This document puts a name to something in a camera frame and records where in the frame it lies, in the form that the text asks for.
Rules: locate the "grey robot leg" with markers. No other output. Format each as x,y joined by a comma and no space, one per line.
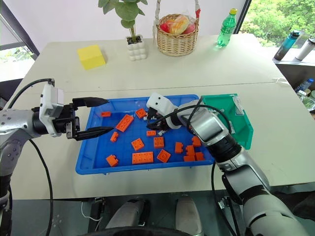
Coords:
128,214
188,214

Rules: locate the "green leafy plant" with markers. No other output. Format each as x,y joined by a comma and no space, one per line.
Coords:
126,9

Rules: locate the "white bubble plant pot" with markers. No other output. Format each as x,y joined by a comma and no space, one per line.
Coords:
137,50

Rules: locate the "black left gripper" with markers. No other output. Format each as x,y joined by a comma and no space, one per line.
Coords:
70,120

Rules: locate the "dark flask with blue cap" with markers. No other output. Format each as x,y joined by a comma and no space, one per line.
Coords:
285,46

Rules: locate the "green plastic bin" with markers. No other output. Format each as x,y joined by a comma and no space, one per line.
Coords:
242,130

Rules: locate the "small orange brick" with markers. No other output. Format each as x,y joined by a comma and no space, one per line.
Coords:
112,160
179,147
151,133
114,137
199,156
190,150
189,158
196,141
106,113

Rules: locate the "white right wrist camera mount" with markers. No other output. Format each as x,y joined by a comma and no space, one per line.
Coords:
160,102

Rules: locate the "yellow cube box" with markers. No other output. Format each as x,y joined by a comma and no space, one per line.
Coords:
91,57

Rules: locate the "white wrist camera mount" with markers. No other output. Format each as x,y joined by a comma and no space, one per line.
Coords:
50,103
160,102

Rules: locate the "clear water bottle blue cap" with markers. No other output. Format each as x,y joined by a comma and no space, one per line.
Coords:
306,84

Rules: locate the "fruit and bread in basket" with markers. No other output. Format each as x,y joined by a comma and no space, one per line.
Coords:
178,24

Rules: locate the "square orange brick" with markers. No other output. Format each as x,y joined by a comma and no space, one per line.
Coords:
158,142
140,113
137,144
163,156

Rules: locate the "black table clamp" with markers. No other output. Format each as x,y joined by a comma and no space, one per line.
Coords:
97,207

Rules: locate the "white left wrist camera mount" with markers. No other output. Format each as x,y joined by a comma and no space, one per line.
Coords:
50,103

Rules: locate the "blue plastic bin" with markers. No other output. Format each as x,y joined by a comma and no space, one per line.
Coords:
98,147

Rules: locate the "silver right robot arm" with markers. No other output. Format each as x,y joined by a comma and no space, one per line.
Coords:
209,125

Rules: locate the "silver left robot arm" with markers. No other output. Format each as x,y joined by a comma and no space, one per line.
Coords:
17,120

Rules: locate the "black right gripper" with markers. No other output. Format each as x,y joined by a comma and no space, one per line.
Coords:
162,123

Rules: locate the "long orange brick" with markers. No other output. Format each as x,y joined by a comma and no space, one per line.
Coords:
142,157
124,122

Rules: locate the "white flask with black cap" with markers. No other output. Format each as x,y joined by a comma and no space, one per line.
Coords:
304,49

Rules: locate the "grey left robot leg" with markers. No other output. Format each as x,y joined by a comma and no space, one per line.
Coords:
128,214

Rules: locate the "grey right robot leg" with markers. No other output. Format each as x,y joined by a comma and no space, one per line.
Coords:
188,214

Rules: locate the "white label in green bin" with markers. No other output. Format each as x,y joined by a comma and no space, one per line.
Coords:
238,107

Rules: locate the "green plastic soda bottle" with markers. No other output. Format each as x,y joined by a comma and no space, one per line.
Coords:
226,29

